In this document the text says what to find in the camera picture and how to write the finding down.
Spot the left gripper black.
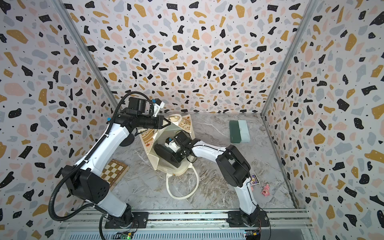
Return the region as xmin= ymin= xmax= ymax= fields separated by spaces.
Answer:
xmin=138 ymin=115 xmax=172 ymax=130

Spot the black pencil case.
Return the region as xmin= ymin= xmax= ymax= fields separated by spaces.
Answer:
xmin=154 ymin=144 xmax=184 ymax=168

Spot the cream floral canvas bag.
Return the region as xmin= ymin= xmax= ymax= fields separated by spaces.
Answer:
xmin=139 ymin=114 xmax=200 ymax=200

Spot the dark green book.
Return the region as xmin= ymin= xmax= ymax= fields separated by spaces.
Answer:
xmin=229 ymin=120 xmax=242 ymax=144

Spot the light mint pencil case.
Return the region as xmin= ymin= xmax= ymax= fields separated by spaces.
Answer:
xmin=238 ymin=120 xmax=251 ymax=143

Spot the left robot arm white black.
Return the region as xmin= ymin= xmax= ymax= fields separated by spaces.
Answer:
xmin=49 ymin=113 xmax=171 ymax=228

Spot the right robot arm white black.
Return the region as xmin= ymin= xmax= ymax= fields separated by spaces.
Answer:
xmin=166 ymin=132 xmax=261 ymax=227

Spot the wooden chessboard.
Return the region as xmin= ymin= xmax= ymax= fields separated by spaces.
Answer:
xmin=101 ymin=159 xmax=130 ymax=191

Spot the playing card box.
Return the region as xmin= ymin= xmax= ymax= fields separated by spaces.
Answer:
xmin=250 ymin=174 xmax=260 ymax=186

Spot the small pink toy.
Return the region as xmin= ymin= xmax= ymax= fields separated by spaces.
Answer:
xmin=262 ymin=184 xmax=270 ymax=197

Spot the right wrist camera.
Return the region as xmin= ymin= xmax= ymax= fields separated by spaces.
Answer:
xmin=165 ymin=138 xmax=180 ymax=153

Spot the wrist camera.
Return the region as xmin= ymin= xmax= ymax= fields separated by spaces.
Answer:
xmin=127 ymin=97 xmax=165 ymax=117
xmin=165 ymin=138 xmax=180 ymax=153

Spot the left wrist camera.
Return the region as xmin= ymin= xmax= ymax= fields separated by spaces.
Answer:
xmin=127 ymin=97 xmax=165 ymax=117

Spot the black corrugated cable conduit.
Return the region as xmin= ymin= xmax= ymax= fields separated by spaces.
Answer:
xmin=47 ymin=91 xmax=154 ymax=223

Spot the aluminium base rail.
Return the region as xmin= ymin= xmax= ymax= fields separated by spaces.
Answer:
xmin=58 ymin=209 xmax=317 ymax=240

